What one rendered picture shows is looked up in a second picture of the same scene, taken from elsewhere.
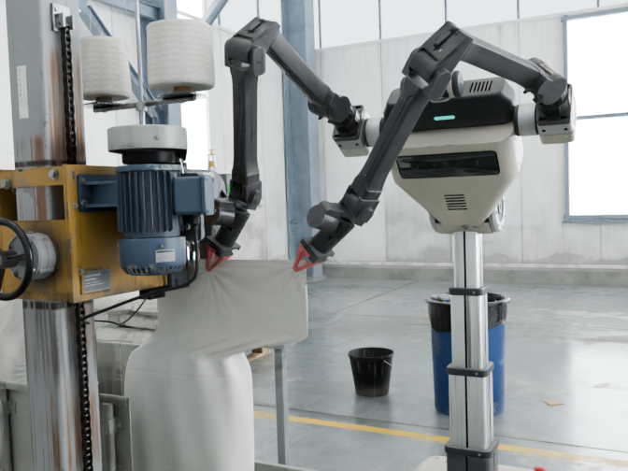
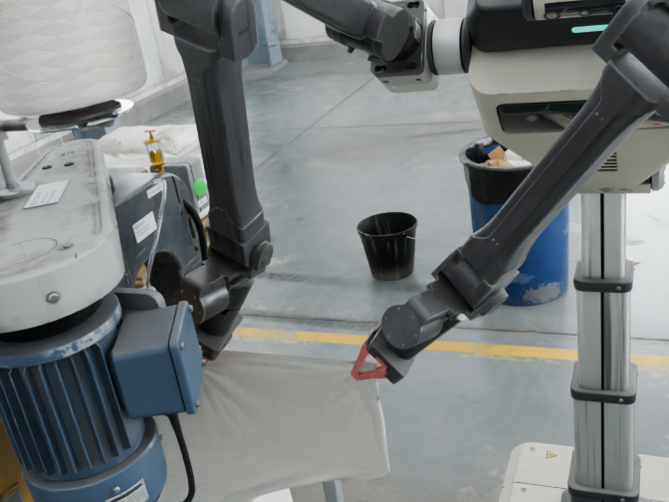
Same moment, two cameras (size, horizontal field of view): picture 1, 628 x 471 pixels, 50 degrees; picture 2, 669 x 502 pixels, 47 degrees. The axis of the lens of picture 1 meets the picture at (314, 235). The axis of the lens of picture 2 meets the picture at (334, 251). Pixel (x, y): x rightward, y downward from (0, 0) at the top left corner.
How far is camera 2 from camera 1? 92 cm
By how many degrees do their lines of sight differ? 21
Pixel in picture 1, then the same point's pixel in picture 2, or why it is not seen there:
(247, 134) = (232, 160)
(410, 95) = (622, 114)
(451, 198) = not seen: hidden behind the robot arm
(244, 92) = (217, 92)
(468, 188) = (628, 144)
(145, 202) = (61, 420)
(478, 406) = (620, 440)
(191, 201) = (158, 394)
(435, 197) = not seen: hidden behind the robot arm
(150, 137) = (38, 303)
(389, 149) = (555, 207)
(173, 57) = (41, 56)
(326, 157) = not seen: outside the picture
